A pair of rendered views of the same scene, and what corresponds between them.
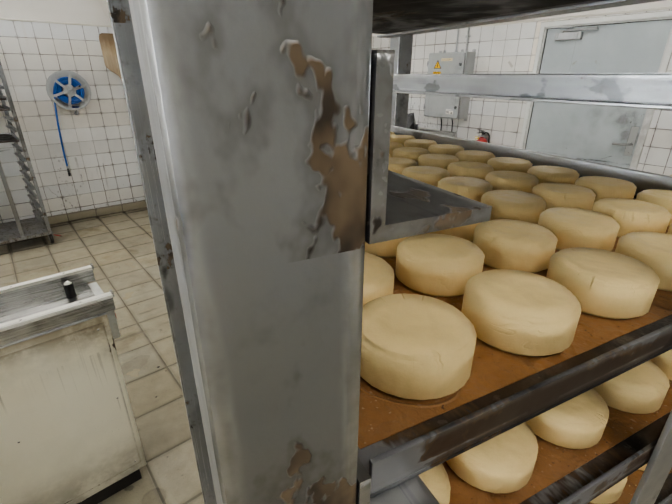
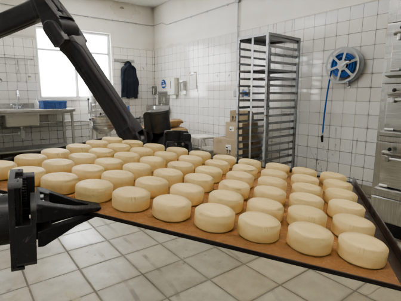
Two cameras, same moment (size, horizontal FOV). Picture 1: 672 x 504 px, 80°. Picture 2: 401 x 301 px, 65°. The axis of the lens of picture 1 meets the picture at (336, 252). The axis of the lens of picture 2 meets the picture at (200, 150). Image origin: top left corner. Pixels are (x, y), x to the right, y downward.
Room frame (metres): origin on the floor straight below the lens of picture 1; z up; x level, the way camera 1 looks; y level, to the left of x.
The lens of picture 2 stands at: (3.23, -0.88, 1.11)
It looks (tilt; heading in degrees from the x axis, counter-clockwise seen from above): 10 degrees down; 93
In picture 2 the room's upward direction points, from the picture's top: straight up
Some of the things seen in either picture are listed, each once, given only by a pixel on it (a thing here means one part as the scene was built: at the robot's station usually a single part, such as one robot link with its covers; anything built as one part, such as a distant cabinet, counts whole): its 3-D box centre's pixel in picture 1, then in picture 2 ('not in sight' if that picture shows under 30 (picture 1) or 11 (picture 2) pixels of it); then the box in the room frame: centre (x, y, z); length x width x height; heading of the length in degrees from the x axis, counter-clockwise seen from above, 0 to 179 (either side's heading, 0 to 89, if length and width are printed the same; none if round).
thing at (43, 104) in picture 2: not in sight; (52, 104); (0.35, 4.64, 0.95); 0.40 x 0.30 x 0.14; 43
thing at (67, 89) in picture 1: (76, 124); (341, 96); (4.67, 2.90, 1.10); 0.41 x 0.17 x 1.10; 130
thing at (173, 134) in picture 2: not in sight; (171, 147); (3.11, -0.05, 0.97); 0.07 x 0.07 x 0.10; 31
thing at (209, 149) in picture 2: not in sight; (205, 148); (3.05, 4.42, 0.23); 0.45 x 0.45 x 0.46; 32
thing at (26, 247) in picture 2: not in sight; (61, 220); (3.04, -0.52, 0.96); 0.09 x 0.07 x 0.07; 31
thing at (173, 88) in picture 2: not in sight; (159, 104); (2.01, 5.91, 0.93); 0.99 x 0.38 x 1.09; 130
